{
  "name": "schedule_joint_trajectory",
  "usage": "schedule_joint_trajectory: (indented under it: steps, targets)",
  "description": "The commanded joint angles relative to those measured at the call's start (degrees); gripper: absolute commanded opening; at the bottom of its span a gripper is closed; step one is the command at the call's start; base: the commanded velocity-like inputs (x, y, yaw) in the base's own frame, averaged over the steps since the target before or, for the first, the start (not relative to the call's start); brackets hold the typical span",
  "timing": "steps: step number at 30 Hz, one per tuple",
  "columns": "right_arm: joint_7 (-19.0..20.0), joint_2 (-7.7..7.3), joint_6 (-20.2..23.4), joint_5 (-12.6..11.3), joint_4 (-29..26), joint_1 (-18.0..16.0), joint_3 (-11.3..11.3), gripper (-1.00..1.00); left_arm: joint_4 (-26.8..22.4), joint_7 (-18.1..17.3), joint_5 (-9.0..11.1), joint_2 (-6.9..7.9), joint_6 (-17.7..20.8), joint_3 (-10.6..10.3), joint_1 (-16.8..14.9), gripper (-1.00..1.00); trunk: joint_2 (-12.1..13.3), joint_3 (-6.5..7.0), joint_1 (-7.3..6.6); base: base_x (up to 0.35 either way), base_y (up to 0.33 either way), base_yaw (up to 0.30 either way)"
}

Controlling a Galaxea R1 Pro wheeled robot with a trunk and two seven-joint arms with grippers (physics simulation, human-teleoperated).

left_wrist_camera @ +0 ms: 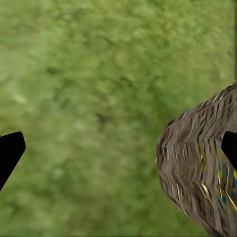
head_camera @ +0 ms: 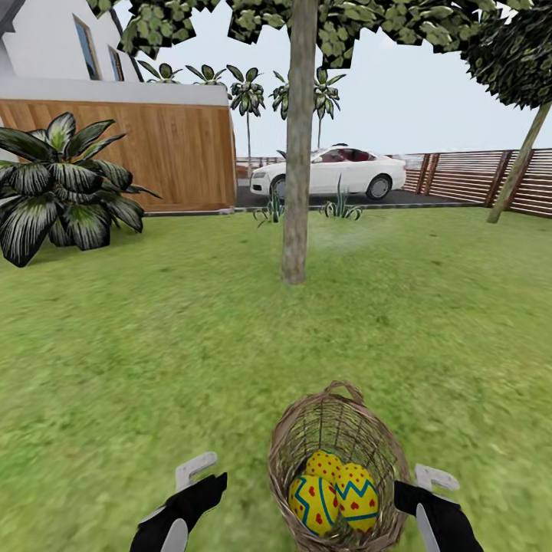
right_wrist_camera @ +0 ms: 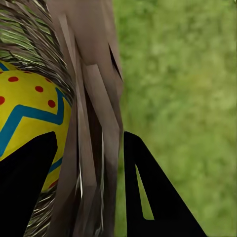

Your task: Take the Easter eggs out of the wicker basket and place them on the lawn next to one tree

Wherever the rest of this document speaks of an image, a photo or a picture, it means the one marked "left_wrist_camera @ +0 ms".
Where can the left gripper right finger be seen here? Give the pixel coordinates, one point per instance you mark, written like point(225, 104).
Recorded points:
point(229, 147)

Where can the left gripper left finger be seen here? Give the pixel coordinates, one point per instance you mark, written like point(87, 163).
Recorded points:
point(12, 146)

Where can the easter egg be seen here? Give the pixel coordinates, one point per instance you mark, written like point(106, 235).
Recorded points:
point(220, 175)

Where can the wicker basket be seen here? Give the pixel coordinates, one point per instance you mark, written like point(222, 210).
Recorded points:
point(194, 194)

